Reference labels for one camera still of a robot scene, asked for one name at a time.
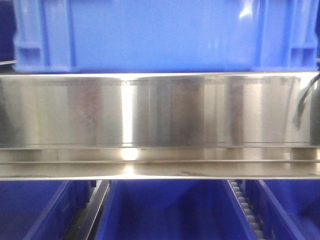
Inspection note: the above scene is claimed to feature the dark blue bin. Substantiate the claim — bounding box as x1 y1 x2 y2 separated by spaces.
0 0 16 62
95 179 255 240
0 180 97 240
242 180 320 240

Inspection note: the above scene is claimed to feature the dark blue bin lower left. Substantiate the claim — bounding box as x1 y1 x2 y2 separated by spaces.
0 180 97 240

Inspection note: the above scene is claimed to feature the dark blue bin lower centre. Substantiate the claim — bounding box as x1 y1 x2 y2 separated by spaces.
95 179 255 240

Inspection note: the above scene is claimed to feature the black metal divider rail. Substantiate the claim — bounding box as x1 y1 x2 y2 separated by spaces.
65 180 110 240

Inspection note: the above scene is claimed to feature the stainless steel shelf rail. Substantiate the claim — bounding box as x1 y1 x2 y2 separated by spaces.
0 71 320 180

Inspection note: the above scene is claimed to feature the dark blue bin lower right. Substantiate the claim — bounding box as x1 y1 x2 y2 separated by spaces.
242 180 320 240

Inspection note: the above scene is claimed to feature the grey roller track right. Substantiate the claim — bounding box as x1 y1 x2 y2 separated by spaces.
228 180 265 240

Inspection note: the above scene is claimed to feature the dark blue bin upper left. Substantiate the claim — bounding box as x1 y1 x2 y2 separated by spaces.
0 0 16 62

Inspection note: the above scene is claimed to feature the light blue plastic bin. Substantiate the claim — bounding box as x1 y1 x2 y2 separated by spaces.
13 0 319 73

